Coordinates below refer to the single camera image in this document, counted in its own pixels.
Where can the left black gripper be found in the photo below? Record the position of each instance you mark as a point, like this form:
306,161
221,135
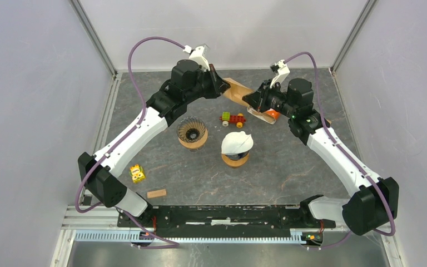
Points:
218,85

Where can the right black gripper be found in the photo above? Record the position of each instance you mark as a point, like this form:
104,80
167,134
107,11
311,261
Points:
258,99

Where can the orange coffee filter box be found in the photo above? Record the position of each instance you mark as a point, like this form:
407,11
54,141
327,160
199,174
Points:
270,116

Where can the brown paper coffee filter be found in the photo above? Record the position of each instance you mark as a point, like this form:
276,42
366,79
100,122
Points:
236,92

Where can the smoky grey dripper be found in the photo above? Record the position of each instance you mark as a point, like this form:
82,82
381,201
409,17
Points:
191,122

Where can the white paper coffee filter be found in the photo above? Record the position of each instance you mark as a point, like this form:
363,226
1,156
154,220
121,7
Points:
236,143

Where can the blue plastic dripper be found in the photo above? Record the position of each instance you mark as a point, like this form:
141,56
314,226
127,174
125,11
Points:
236,157

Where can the wooden ring stand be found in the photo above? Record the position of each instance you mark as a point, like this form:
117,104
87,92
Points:
192,139
235,163

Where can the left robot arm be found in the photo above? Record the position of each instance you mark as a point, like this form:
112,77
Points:
100,172

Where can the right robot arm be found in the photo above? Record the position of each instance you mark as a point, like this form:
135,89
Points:
373,201

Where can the toy brick car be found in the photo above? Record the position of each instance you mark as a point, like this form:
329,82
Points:
228,119

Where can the yellow juice carton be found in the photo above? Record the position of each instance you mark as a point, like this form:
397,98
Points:
137,173

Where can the small wooden block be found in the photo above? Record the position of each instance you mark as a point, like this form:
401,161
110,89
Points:
157,193

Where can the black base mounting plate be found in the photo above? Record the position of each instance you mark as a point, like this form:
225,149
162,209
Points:
229,221

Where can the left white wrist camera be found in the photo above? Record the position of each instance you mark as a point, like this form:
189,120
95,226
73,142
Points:
198,55

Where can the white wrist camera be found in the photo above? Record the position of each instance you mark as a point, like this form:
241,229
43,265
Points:
198,55
281,71

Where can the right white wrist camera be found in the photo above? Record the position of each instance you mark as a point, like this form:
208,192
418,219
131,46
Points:
281,71

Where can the white slotted cable duct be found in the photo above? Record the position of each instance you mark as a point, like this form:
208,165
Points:
140,237

